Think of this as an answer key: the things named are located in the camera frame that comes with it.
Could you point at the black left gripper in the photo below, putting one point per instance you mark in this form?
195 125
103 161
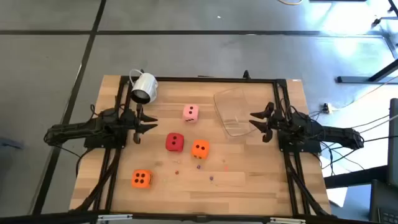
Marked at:
132 119

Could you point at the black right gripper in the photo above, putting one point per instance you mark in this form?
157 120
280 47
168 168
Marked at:
278 121

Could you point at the large red foam die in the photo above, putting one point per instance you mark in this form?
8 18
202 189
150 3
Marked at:
174 142

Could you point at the large pink foam die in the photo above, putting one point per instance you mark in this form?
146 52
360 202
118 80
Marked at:
190 113

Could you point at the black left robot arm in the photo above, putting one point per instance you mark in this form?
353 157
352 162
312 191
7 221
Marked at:
71 130

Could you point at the clear plastic container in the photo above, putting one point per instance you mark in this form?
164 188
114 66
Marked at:
231 105

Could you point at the white cylindrical projector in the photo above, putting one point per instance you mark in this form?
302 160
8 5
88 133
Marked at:
146 85

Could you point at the white power strip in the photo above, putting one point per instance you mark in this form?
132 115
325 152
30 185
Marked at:
326 108

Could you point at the black desk leg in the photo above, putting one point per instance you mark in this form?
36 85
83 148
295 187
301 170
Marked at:
354 179
357 79

